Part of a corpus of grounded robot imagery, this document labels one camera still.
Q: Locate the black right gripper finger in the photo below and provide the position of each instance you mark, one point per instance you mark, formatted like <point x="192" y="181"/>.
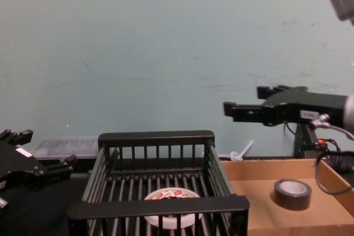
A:
<point x="249" y="113"/>
<point x="266" y="92"/>

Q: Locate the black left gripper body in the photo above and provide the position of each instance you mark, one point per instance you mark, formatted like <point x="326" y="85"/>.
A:
<point x="16" y="164"/>

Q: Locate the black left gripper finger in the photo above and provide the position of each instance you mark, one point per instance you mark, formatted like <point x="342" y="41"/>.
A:
<point x="19" y="138"/>
<point x="58" y="168"/>

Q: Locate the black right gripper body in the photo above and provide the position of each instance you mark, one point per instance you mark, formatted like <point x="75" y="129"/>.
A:
<point x="318" y="103"/>

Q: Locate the clear plastic case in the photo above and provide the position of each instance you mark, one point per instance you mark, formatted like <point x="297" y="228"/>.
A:
<point x="66" y="146"/>

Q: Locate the small white three-armed plastic piece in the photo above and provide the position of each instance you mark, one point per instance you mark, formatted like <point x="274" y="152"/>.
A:
<point x="236" y="156"/>

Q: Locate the shallow brown cardboard tray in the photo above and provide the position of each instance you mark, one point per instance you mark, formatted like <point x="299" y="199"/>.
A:
<point x="249" y="191"/>

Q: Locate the roll of silver tape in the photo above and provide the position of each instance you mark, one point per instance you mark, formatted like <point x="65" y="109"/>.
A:
<point x="293" y="196"/>

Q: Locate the black rack with steel bars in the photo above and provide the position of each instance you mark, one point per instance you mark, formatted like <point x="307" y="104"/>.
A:
<point x="155" y="139"/>

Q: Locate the roll of white tape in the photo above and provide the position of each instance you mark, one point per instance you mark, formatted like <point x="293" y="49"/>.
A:
<point x="171" y="193"/>

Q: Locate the black upright bracket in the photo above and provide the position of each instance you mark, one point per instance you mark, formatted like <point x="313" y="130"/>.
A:
<point x="304" y="139"/>

